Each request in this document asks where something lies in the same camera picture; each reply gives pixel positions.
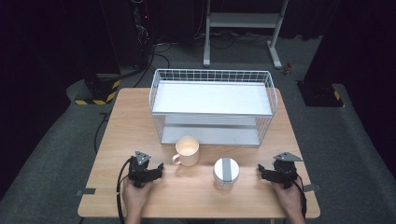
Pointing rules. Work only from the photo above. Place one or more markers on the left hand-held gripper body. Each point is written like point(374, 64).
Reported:
point(138, 172)

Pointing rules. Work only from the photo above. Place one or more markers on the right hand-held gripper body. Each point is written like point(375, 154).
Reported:
point(285, 172)

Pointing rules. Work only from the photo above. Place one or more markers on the cream ceramic mug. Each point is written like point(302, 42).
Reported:
point(187, 155)

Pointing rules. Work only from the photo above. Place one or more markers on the glass jar with white lid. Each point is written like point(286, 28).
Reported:
point(226, 170)

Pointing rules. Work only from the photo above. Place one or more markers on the person's right hand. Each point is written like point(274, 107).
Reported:
point(287, 197)

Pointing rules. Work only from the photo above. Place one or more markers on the grey tape strip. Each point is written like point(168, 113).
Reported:
point(86, 192)
point(312, 188)

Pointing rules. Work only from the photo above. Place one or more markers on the black yellow striped stand base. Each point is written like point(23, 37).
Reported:
point(101, 90)
point(320, 95)

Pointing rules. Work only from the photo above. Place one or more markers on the small red floor object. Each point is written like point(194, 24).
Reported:
point(288, 69)

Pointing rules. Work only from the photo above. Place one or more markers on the black equipment tower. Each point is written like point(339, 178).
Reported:
point(140, 31)

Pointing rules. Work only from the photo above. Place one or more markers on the grey metal stand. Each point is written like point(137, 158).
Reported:
point(243, 20)

